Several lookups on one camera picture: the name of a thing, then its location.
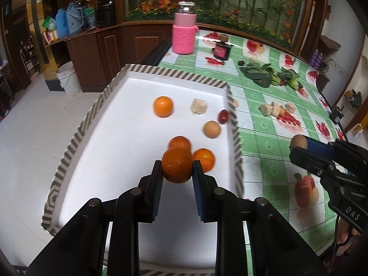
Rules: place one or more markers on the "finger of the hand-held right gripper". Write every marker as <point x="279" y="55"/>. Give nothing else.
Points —
<point x="320" y="148"/>
<point x="310" y="161"/>

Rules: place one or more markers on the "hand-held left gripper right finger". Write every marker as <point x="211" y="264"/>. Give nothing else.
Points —
<point x="201" y="195"/>

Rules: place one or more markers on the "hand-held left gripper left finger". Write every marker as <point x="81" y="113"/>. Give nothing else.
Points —
<point x="155" y="189"/>

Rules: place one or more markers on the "brown fuzzy round fruit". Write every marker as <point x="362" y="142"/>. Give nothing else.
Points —
<point x="296" y="142"/>

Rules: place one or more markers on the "striped rim white tray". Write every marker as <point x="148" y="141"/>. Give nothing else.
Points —
<point x="129" y="126"/>

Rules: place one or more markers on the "red date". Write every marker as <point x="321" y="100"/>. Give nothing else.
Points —
<point x="223" y="116"/>

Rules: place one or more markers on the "small orange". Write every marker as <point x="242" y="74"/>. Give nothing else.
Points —
<point x="163" y="106"/>

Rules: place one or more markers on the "beige ribbed fruit chunk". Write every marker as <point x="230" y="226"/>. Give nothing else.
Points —
<point x="199" y="106"/>

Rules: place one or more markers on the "person's right hand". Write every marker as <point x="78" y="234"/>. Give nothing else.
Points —
<point x="343" y="231"/>

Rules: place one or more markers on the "small black device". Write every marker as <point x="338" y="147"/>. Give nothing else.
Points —
<point x="336" y="115"/>

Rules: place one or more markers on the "white plastic bag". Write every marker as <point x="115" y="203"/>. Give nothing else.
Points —
<point x="355" y="133"/>

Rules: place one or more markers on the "pile of cherry tomatoes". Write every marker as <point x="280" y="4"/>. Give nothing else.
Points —
<point x="291" y="119"/>

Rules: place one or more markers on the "beige round fruit chunk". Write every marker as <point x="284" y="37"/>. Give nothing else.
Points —
<point x="291" y="107"/>

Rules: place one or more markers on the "small tan round fruit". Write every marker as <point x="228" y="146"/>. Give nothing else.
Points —
<point x="283" y="111"/>

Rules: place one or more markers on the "dark red cherries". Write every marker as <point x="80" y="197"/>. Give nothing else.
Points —
<point x="283" y="82"/>

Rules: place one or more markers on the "green bok choy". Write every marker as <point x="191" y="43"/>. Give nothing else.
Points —
<point x="290" y="76"/>

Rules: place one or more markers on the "bunch of green bananas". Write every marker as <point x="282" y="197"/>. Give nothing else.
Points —
<point x="275" y="80"/>

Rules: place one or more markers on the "purple bottles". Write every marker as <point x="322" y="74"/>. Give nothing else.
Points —
<point x="316" y="59"/>

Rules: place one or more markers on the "dark green leafy vegetable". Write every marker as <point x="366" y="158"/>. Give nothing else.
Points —
<point x="257" y="74"/>

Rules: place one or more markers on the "dark jar with pink label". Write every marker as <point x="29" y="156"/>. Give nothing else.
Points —
<point x="222" y="51"/>

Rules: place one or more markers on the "brown wooden cabinet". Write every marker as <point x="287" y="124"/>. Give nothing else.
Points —
<point x="115" y="54"/>

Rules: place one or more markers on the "white plastic bucket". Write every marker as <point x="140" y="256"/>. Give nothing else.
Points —
<point x="68" y="77"/>

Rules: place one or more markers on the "cork jar lid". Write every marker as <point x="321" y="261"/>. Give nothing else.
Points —
<point x="223" y="37"/>

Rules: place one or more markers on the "pink knit sleeve bottle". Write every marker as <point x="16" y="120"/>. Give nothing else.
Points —
<point x="184" y="31"/>

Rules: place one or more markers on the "black pot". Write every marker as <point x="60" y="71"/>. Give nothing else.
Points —
<point x="107" y="11"/>

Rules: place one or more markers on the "grey blue kettle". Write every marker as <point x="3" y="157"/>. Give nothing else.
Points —
<point x="75" y="17"/>

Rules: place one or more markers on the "blue plastic jug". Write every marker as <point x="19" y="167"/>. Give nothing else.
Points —
<point x="61" y="23"/>

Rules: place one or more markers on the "green snack packet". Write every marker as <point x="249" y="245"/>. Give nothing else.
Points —
<point x="49" y="24"/>

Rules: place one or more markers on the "bamboo and flower wall picture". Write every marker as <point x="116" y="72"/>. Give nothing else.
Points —
<point x="230" y="0"/>

